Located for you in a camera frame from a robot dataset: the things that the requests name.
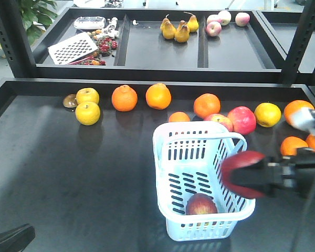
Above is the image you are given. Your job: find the yellow pear right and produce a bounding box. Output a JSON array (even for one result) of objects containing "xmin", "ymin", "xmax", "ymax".
[{"xmin": 184, "ymin": 12, "xmax": 199, "ymax": 33}]

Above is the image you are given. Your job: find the yellow green apple back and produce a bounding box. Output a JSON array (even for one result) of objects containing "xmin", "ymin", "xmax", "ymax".
[{"xmin": 76, "ymin": 88, "xmax": 100, "ymax": 104}]

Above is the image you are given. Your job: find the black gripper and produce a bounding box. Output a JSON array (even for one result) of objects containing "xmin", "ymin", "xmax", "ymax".
[{"xmin": 229, "ymin": 148, "xmax": 315, "ymax": 197}]

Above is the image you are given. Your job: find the brown mushroom shaped object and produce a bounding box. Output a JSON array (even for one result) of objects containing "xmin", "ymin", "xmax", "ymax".
[{"xmin": 62, "ymin": 94, "xmax": 78, "ymax": 108}]

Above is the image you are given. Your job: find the yellow green apple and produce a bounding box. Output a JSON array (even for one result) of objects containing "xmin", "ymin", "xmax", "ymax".
[
  {"xmin": 75, "ymin": 101, "xmax": 101, "ymax": 126},
  {"xmin": 76, "ymin": 88, "xmax": 100, "ymax": 104}
]

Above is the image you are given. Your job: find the orange front centre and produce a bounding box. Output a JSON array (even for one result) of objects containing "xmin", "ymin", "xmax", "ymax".
[{"xmin": 280, "ymin": 136, "xmax": 308, "ymax": 156}]

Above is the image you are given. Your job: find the bright red apple left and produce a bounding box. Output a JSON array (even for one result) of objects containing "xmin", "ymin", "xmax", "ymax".
[{"xmin": 204, "ymin": 113, "xmax": 233, "ymax": 132}]

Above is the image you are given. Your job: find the pink apple back tray right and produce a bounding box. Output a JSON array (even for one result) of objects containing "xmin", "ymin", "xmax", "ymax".
[{"xmin": 235, "ymin": 12, "xmax": 250, "ymax": 27}]

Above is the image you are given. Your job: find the orange back far left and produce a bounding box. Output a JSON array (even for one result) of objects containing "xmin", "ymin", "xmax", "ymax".
[{"xmin": 111, "ymin": 85, "xmax": 138, "ymax": 112}]

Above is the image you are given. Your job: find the black wooden produce stand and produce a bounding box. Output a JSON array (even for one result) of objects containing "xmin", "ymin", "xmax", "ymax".
[{"xmin": 0, "ymin": 8, "xmax": 315, "ymax": 251}]

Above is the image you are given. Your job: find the pale apple on back tray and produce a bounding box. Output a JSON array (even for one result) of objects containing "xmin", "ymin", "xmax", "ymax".
[{"xmin": 218, "ymin": 10, "xmax": 232, "ymax": 26}]

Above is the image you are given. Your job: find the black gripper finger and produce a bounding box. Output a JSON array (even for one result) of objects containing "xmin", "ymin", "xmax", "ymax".
[{"xmin": 0, "ymin": 224, "xmax": 35, "ymax": 252}]

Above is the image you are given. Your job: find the black upright rack post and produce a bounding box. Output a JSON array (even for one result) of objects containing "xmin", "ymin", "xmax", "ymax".
[{"xmin": 0, "ymin": 1, "xmax": 37, "ymax": 78}]

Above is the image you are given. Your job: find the white plastic device back tray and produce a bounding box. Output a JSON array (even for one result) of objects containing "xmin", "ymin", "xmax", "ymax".
[{"xmin": 73, "ymin": 16, "xmax": 106, "ymax": 30}]

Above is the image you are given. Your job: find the bright red apple right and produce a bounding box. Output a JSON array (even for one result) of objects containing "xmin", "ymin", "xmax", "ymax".
[{"xmin": 227, "ymin": 106, "xmax": 257, "ymax": 135}]

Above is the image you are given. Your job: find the yellow pear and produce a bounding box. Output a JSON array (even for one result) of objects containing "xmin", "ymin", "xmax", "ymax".
[
  {"xmin": 184, "ymin": 12, "xmax": 199, "ymax": 33},
  {"xmin": 175, "ymin": 20, "xmax": 190, "ymax": 43},
  {"xmin": 160, "ymin": 15, "xmax": 176, "ymax": 40}
]

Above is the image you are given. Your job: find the large orange back right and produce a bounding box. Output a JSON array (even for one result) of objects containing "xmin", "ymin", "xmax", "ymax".
[{"xmin": 283, "ymin": 100, "xmax": 315, "ymax": 126}]

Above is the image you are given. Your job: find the yellow pear left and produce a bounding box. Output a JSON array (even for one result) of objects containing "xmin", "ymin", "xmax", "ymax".
[{"xmin": 160, "ymin": 15, "xmax": 176, "ymax": 40}]

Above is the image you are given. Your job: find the yellow orange citrus fruit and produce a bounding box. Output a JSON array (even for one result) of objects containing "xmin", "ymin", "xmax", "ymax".
[{"xmin": 254, "ymin": 102, "xmax": 281, "ymax": 128}]

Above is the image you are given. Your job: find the green potted plant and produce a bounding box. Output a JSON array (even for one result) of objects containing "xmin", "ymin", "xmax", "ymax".
[{"xmin": 17, "ymin": 0, "xmax": 58, "ymax": 45}]

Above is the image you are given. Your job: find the orange back centre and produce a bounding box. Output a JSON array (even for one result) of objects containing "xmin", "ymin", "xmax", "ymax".
[{"xmin": 193, "ymin": 93, "xmax": 221, "ymax": 119}]

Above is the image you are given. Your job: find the pink apple on back tray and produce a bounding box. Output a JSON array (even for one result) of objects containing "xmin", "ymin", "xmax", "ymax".
[{"xmin": 206, "ymin": 21, "xmax": 222, "ymax": 37}]

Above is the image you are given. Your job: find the small orange left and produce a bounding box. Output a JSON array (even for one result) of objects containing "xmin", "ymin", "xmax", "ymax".
[{"xmin": 168, "ymin": 111, "xmax": 191, "ymax": 122}]

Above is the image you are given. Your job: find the bright red apple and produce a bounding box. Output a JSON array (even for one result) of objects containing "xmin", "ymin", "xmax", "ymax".
[
  {"xmin": 227, "ymin": 106, "xmax": 257, "ymax": 135},
  {"xmin": 204, "ymin": 113, "xmax": 233, "ymax": 132}
]

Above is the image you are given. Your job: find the yellow pear middle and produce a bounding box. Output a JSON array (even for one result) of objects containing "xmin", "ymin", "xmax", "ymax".
[{"xmin": 175, "ymin": 20, "xmax": 190, "ymax": 43}]

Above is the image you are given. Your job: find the light blue plastic basket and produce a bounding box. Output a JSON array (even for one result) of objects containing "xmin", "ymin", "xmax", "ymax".
[{"xmin": 152, "ymin": 121, "xmax": 256, "ymax": 242}]

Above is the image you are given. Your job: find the dark red apple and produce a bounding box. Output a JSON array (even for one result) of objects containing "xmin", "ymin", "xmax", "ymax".
[
  {"xmin": 186, "ymin": 193, "xmax": 218, "ymax": 215},
  {"xmin": 220, "ymin": 151, "xmax": 265, "ymax": 199}
]

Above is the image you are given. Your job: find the white perforated plastic board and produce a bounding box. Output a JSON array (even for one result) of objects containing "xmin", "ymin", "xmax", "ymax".
[{"xmin": 48, "ymin": 33, "xmax": 98, "ymax": 65}]

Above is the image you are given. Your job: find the yellow green apple front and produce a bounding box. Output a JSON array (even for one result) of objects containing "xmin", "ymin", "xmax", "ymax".
[{"xmin": 75, "ymin": 101, "xmax": 101, "ymax": 126}]

